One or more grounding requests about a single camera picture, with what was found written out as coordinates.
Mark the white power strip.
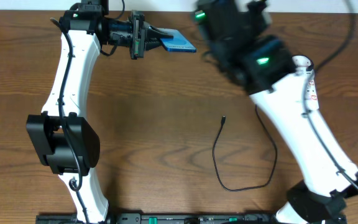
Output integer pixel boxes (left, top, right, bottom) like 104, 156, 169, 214
305, 70, 319, 111

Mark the white USB charger plug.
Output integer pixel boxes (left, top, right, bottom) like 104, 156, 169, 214
292, 55, 314, 72

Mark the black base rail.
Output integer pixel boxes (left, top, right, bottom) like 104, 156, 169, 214
35, 212, 279, 224

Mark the black USB charger cable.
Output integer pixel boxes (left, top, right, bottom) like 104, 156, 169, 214
212, 105, 278, 192

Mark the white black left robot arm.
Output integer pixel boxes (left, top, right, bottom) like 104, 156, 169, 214
26, 0, 173, 223

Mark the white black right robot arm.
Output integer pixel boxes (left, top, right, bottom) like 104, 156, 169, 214
193, 1, 358, 223

